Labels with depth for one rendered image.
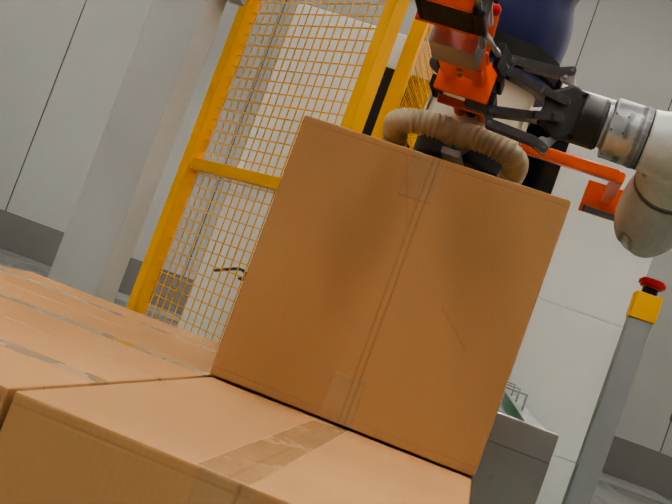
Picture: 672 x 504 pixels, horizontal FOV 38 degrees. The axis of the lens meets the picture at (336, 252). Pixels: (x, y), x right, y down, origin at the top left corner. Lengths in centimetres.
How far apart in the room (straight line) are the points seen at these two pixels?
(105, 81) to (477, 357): 1050
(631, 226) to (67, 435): 97
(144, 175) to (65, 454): 214
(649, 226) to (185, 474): 92
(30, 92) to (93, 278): 910
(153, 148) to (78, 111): 879
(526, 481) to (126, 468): 131
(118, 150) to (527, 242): 180
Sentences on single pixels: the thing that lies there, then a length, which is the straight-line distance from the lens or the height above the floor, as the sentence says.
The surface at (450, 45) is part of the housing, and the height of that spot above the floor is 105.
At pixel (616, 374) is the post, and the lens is 261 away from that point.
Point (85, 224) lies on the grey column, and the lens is 297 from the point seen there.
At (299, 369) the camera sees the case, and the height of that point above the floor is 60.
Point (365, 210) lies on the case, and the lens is 140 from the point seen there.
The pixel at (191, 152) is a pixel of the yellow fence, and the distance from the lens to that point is 347.
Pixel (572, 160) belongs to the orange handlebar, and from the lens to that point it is 175.
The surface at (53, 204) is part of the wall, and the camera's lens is 1164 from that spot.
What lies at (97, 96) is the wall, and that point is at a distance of 1170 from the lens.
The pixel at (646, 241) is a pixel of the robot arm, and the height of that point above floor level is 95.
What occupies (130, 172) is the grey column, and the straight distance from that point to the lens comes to 294.
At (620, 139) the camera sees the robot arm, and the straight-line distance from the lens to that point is 143.
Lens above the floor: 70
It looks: 3 degrees up
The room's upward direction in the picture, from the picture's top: 20 degrees clockwise
